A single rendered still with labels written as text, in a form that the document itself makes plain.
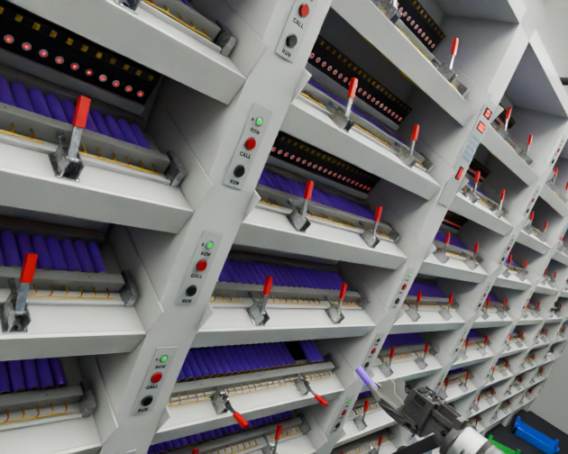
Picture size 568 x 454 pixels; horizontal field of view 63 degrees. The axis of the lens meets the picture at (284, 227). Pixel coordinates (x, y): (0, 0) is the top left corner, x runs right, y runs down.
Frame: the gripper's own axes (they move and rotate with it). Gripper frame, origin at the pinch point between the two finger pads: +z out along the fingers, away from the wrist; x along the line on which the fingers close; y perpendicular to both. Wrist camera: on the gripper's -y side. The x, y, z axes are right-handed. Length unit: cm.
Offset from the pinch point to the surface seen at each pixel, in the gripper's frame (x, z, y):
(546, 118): -80, 23, 90
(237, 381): 28.4, 15.1, -6.1
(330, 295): 6.3, 18.0, 14.4
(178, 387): 43.4, 15.2, -6.1
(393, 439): -80, 17, -45
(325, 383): -3.8, 14.2, -9.0
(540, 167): -80, 17, 73
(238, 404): 28.5, 12.3, -9.7
